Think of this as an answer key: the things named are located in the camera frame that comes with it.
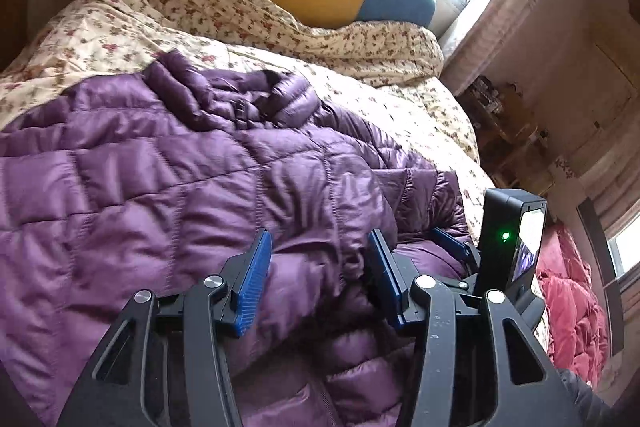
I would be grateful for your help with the purple quilted down jacket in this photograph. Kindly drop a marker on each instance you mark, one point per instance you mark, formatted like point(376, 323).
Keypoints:
point(165, 207)

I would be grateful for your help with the floral cream quilt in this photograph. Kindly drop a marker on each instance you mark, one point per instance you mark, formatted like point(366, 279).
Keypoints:
point(115, 27)

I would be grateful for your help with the small window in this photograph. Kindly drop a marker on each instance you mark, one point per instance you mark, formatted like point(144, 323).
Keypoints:
point(625, 247)

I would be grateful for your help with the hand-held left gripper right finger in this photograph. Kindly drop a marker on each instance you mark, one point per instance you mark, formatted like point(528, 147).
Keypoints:
point(386, 279)

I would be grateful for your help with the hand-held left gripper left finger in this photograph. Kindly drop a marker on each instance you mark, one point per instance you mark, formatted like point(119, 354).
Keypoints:
point(252, 282)

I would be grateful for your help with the wooden shelf unit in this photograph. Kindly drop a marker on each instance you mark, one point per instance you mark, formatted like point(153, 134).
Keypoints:
point(505, 132)

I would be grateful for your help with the long pink curtain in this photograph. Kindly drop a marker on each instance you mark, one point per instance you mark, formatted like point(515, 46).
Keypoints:
point(510, 22)

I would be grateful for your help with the pink crumpled blanket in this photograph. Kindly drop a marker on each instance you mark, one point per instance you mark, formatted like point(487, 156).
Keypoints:
point(575, 307)

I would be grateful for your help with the person's right forearm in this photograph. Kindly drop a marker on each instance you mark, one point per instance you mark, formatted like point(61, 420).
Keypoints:
point(582, 399)

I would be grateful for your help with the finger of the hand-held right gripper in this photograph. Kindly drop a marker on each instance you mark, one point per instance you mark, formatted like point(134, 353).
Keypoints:
point(449, 243)

